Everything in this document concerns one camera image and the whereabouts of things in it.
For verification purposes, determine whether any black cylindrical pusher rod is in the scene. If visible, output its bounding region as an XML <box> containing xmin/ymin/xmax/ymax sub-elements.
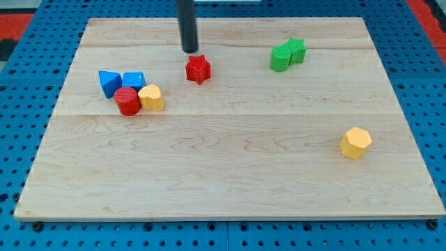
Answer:
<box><xmin>176</xmin><ymin>0</ymin><xmax>199</xmax><ymax>54</ymax></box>

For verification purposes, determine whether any yellow hexagon block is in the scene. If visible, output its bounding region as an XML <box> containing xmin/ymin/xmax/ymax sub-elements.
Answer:
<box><xmin>339</xmin><ymin>127</ymin><xmax>373</xmax><ymax>160</ymax></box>

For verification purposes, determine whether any yellow heart block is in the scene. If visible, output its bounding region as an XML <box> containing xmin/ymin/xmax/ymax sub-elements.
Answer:
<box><xmin>138</xmin><ymin>84</ymin><xmax>164</xmax><ymax>112</ymax></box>

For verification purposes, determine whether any green star block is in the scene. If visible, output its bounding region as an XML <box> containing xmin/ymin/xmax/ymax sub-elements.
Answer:
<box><xmin>284</xmin><ymin>37</ymin><xmax>307</xmax><ymax>66</ymax></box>

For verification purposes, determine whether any light wooden board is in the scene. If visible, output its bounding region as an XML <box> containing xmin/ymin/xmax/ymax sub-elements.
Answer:
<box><xmin>14</xmin><ymin>17</ymin><xmax>445</xmax><ymax>222</ymax></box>

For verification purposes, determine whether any red cylinder block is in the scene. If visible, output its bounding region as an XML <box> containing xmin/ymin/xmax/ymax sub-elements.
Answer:
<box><xmin>114</xmin><ymin>86</ymin><xmax>141</xmax><ymax>116</ymax></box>

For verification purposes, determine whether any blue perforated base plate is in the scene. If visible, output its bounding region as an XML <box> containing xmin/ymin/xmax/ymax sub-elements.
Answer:
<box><xmin>1</xmin><ymin>0</ymin><xmax>445</xmax><ymax>250</ymax></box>

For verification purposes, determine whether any blue triangle block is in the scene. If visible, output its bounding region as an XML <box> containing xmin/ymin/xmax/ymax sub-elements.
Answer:
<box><xmin>98</xmin><ymin>70</ymin><xmax>122</xmax><ymax>99</ymax></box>

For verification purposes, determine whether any red star block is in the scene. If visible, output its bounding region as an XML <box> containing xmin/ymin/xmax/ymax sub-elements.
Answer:
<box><xmin>185</xmin><ymin>54</ymin><xmax>211</xmax><ymax>85</ymax></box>

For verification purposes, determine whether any blue cube block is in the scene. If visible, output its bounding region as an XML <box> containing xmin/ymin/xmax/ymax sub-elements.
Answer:
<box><xmin>122</xmin><ymin>72</ymin><xmax>146</xmax><ymax>91</ymax></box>

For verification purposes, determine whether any green cylinder block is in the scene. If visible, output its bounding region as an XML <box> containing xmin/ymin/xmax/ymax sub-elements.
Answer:
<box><xmin>270</xmin><ymin>45</ymin><xmax>291</xmax><ymax>73</ymax></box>

